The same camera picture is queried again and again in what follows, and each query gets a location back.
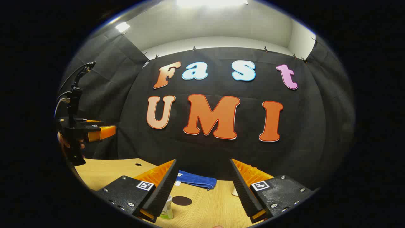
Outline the large ceiling light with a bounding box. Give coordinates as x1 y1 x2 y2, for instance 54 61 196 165
176 0 249 7

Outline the water bottle with white label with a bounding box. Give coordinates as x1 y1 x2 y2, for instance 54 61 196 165
160 195 174 220

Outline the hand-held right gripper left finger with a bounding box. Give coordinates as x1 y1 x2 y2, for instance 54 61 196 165
94 159 178 224

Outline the dark round coaster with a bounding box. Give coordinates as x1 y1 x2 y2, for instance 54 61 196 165
172 196 193 206

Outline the black backdrop cloth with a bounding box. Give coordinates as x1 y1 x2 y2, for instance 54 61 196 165
59 30 355 190

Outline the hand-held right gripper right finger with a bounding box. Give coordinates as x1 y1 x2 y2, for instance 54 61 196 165
229 158 317 224

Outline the blue towel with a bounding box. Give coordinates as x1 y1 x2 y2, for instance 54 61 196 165
176 170 217 190

